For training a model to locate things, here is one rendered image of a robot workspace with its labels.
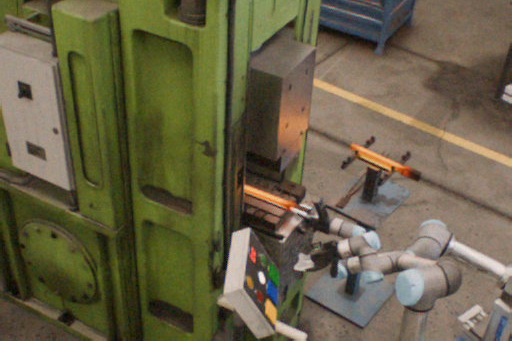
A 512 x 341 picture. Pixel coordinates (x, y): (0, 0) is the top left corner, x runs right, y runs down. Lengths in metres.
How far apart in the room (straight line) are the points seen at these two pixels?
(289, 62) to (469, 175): 2.84
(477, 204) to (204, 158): 2.80
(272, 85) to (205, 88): 0.30
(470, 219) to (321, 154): 1.18
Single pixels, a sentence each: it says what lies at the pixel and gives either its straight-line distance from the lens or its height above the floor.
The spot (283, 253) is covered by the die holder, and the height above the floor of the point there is 0.84.
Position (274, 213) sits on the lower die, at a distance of 3.32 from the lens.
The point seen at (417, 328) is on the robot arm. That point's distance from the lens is 2.60.
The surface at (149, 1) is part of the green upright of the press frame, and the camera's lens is 2.67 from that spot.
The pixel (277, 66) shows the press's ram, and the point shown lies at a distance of 2.86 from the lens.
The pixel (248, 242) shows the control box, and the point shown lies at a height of 1.20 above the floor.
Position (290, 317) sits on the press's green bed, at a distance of 4.00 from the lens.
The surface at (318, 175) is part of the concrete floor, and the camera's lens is 5.20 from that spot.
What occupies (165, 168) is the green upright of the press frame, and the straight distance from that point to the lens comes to 3.09.
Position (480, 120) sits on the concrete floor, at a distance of 6.16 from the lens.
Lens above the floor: 3.16
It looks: 40 degrees down
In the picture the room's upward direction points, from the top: 3 degrees clockwise
